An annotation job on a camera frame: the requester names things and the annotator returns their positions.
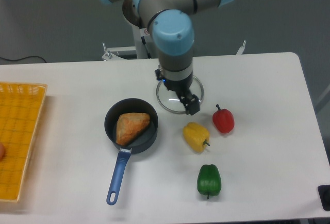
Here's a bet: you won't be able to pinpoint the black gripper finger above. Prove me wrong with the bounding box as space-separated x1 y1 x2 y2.
186 90 200 116
177 93 189 112

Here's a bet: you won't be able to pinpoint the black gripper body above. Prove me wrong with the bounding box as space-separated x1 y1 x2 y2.
155 65 193 100

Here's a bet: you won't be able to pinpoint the orange triangle bread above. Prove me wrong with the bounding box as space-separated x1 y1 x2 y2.
116 113 151 146

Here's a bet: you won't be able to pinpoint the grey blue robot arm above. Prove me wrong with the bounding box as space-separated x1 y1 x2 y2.
102 0 234 115

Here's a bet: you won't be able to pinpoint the glass lid blue knob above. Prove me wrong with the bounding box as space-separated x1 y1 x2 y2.
156 76 204 115

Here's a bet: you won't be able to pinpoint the yellow bell pepper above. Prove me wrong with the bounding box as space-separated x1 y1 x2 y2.
183 122 210 153

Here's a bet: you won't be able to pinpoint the red bell pepper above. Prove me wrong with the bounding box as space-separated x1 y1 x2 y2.
212 104 235 134

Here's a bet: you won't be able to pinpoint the green bell pepper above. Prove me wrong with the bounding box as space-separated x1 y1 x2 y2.
197 164 222 200

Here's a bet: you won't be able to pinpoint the black device at table edge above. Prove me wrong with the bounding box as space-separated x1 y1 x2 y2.
318 185 330 211

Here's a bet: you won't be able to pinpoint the yellow wicker basket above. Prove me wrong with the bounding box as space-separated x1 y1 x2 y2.
1 82 47 202

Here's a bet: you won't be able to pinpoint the dark pan blue handle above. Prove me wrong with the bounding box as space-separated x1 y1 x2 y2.
104 98 158 205

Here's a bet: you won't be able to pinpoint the black cable on floor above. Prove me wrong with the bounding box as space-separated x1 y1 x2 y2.
0 56 47 63

